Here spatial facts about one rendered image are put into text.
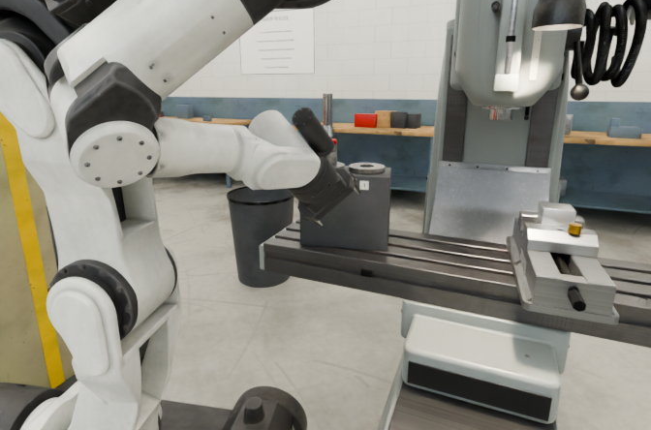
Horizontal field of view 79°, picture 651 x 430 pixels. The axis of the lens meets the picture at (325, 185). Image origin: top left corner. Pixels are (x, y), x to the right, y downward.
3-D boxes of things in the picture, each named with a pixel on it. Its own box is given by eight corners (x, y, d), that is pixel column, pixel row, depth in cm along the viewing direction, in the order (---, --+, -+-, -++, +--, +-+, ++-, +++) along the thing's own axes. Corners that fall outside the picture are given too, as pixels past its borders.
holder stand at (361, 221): (387, 252, 96) (390, 171, 91) (299, 245, 100) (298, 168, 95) (388, 234, 107) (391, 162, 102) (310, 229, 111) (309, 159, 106)
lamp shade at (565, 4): (542, 24, 59) (548, -21, 57) (524, 31, 66) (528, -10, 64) (593, 23, 58) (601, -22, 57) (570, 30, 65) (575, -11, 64)
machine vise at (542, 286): (620, 325, 66) (633, 265, 63) (522, 309, 71) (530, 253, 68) (571, 248, 98) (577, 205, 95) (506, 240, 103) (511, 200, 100)
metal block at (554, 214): (572, 238, 82) (576, 211, 80) (540, 234, 84) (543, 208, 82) (566, 230, 86) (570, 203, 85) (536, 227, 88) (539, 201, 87)
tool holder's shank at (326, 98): (332, 138, 100) (332, 93, 97) (335, 139, 97) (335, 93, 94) (320, 138, 99) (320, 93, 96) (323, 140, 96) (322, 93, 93)
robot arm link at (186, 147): (232, 191, 53) (61, 202, 39) (201, 144, 58) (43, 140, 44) (259, 126, 47) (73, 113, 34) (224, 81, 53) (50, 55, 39)
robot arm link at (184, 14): (7, 148, 31) (225, -30, 31) (-11, 66, 38) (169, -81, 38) (119, 201, 41) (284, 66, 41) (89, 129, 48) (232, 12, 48)
